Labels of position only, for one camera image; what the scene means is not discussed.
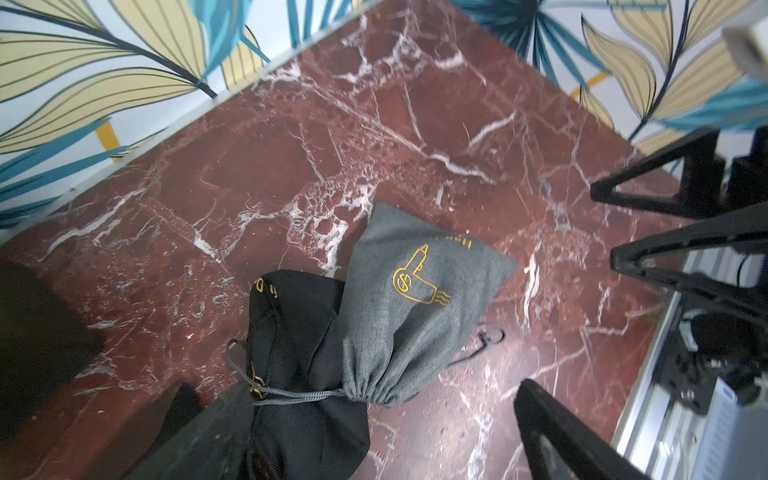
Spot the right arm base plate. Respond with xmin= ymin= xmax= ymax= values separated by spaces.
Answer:
xmin=654 ymin=309 xmax=767 ymax=415

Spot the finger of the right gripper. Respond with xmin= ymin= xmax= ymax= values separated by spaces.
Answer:
xmin=610 ymin=202 xmax=767 ymax=327
xmin=590 ymin=127 xmax=725 ymax=219

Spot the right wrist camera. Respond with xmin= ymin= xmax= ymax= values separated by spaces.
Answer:
xmin=721 ymin=11 xmax=767 ymax=83

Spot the black hair dryer pouch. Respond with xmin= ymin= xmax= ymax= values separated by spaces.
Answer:
xmin=1 ymin=261 xmax=104 ymax=441

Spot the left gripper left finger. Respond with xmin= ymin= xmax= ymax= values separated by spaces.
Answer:
xmin=126 ymin=384 xmax=255 ymax=480

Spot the plain black drawstring pouch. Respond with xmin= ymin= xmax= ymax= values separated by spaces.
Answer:
xmin=239 ymin=268 xmax=506 ymax=480

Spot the grey hair dryer pouch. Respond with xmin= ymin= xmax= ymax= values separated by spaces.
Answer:
xmin=224 ymin=202 xmax=522 ymax=409

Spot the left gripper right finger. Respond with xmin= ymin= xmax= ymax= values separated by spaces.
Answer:
xmin=514 ymin=379 xmax=647 ymax=479

